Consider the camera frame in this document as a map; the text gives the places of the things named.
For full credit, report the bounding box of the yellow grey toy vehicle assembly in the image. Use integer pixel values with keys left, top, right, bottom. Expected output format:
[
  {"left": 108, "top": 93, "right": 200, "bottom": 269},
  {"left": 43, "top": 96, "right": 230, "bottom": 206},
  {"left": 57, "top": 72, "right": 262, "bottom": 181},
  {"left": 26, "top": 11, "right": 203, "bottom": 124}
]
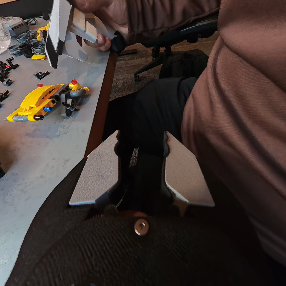
[{"left": 4, "top": 79, "right": 90, "bottom": 122}]

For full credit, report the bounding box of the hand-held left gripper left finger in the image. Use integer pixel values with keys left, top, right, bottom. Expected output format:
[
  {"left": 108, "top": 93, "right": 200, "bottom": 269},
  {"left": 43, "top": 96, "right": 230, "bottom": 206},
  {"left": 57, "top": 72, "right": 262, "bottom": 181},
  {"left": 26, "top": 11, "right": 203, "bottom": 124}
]
[{"left": 69, "top": 130, "right": 121, "bottom": 207}]

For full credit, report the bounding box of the clear plastic bag white slip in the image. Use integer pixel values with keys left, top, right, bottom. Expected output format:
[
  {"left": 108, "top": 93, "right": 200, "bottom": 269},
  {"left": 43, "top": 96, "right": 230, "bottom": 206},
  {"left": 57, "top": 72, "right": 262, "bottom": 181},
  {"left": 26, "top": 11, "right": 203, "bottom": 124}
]
[{"left": 0, "top": 16, "right": 11, "bottom": 54}]

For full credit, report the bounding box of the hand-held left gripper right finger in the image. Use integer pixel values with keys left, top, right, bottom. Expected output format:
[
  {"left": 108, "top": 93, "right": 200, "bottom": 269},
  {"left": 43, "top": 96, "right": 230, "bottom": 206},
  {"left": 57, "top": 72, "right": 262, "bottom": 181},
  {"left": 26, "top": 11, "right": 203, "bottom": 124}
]
[{"left": 164, "top": 131, "right": 215, "bottom": 215}]

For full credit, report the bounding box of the black office chair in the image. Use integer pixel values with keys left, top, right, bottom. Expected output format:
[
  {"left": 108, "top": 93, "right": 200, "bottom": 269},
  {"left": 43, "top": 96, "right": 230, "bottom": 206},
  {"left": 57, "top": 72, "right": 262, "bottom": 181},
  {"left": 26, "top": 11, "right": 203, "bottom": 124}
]
[{"left": 134, "top": 13, "right": 219, "bottom": 82}]

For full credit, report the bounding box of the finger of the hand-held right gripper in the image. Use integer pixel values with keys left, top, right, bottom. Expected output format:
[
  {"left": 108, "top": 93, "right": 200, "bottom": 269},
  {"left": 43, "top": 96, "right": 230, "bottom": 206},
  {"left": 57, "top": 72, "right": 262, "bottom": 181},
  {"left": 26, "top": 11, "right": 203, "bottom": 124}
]
[{"left": 44, "top": 0, "right": 72, "bottom": 69}]

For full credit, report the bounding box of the pile of small building pieces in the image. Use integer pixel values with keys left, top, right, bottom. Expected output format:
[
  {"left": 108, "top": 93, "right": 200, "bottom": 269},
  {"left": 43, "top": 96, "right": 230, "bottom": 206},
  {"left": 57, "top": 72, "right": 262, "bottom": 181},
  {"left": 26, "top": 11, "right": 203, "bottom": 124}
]
[{"left": 0, "top": 57, "right": 19, "bottom": 108}]

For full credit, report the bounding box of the person's right hand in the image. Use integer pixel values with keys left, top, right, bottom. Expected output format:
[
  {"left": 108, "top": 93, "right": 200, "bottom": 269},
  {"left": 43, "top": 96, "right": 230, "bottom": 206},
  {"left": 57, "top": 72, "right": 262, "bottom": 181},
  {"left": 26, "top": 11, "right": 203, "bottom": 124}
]
[{"left": 71, "top": 0, "right": 129, "bottom": 52}]

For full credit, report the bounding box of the person's right forearm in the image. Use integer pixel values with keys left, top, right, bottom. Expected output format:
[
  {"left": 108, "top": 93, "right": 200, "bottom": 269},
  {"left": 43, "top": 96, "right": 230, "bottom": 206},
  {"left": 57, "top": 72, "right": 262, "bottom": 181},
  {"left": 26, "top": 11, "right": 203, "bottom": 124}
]
[{"left": 125, "top": 0, "right": 222, "bottom": 45}]

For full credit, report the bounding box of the grey toy motor block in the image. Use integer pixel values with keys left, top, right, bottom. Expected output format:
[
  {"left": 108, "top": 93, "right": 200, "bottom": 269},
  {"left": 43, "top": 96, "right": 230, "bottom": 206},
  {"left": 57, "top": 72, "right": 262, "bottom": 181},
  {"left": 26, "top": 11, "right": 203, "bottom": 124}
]
[{"left": 6, "top": 17, "right": 29, "bottom": 37}]

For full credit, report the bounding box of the group of toy wheels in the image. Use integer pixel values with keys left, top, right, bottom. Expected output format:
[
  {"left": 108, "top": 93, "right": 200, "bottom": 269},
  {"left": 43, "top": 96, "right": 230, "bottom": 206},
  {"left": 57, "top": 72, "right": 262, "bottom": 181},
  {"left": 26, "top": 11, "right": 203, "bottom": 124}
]
[{"left": 8, "top": 29, "right": 47, "bottom": 59}]

